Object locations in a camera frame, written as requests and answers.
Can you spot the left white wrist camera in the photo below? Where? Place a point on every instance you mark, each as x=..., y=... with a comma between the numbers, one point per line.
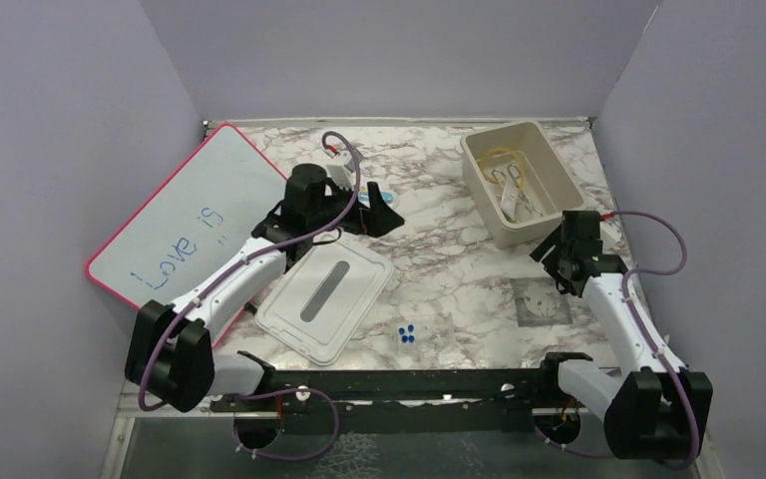
x=343, y=178

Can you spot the white plastic bin lid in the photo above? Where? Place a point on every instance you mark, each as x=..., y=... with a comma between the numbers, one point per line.
x=316, y=307

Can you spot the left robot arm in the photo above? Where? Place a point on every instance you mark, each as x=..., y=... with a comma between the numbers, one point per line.
x=170, y=354

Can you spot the beige plastic bin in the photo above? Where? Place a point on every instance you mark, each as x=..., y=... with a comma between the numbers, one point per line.
x=549, y=181

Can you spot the tan rubber tubing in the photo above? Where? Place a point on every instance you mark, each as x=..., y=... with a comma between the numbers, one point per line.
x=500, y=164

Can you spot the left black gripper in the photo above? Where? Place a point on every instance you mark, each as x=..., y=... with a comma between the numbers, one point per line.
x=376, y=221

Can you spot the pink framed whiteboard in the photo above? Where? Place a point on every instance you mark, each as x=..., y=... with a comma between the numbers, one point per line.
x=191, y=225

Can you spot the blue packaged item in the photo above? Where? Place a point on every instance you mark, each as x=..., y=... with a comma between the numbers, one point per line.
x=390, y=198

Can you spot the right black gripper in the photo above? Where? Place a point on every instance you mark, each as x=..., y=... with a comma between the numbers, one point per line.
x=556, y=239

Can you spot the clear zip bag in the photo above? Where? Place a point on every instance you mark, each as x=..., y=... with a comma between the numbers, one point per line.
x=509, y=200

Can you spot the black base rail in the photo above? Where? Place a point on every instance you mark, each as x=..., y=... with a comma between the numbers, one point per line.
x=312, y=402

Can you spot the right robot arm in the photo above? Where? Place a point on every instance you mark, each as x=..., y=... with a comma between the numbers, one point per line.
x=657, y=407

